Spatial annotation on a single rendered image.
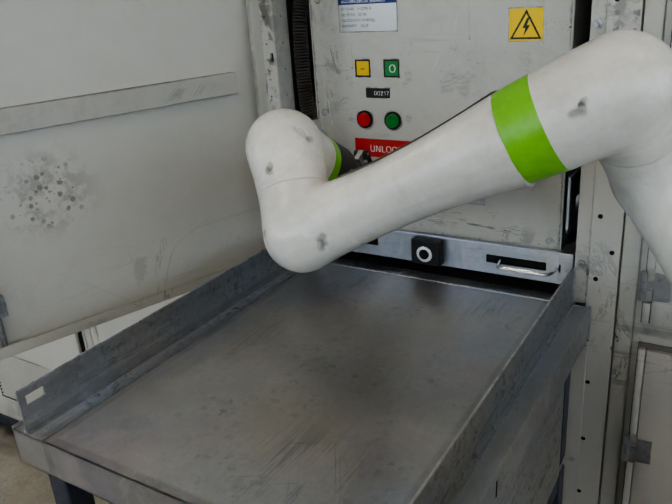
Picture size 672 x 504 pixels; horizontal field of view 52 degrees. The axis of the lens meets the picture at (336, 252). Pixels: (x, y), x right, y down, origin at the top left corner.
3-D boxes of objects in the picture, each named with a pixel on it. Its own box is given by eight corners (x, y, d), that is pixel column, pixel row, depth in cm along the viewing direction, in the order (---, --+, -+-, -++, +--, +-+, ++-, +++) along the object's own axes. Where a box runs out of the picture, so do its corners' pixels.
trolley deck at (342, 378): (425, 648, 67) (424, 602, 64) (21, 461, 98) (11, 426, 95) (588, 337, 120) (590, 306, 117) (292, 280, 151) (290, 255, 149)
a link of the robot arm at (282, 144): (288, 83, 93) (223, 116, 97) (306, 167, 89) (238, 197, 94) (338, 118, 105) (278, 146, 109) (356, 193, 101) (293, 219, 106)
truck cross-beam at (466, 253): (571, 286, 122) (573, 254, 119) (314, 245, 149) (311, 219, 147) (578, 275, 126) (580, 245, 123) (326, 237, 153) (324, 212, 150)
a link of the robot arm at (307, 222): (516, 106, 86) (482, 75, 76) (545, 194, 82) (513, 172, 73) (288, 214, 103) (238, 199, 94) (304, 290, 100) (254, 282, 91)
